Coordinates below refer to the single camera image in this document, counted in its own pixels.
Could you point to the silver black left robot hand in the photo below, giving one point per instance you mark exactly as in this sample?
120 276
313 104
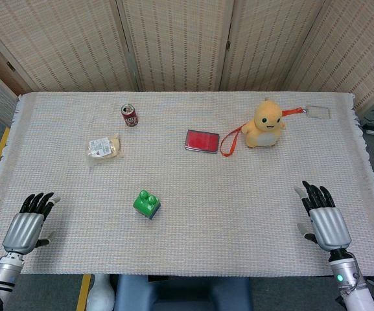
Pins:
24 228

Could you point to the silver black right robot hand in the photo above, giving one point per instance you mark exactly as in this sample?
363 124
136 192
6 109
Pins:
331 226

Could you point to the green toy block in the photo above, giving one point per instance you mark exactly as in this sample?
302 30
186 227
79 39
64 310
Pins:
143 204

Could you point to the blue toy block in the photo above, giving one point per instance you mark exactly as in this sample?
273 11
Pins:
155 214

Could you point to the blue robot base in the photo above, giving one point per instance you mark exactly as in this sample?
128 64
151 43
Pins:
180 294

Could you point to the white robot column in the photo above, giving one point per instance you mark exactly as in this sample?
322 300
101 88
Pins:
100 296

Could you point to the clear packet of yellow snack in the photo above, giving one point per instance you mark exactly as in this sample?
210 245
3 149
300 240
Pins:
104 147

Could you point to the clear badge holder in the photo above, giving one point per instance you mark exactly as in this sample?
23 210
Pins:
318 112

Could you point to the yellow plush dinosaur toy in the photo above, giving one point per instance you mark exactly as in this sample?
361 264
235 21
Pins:
266 126

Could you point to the white woven tablecloth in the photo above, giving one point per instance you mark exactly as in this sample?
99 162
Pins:
206 210

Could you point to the red soda can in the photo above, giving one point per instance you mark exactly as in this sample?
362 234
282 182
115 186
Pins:
130 118

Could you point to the red card case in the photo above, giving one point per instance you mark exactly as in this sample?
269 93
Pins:
202 141

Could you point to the beige folding screen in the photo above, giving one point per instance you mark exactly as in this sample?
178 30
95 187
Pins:
180 42

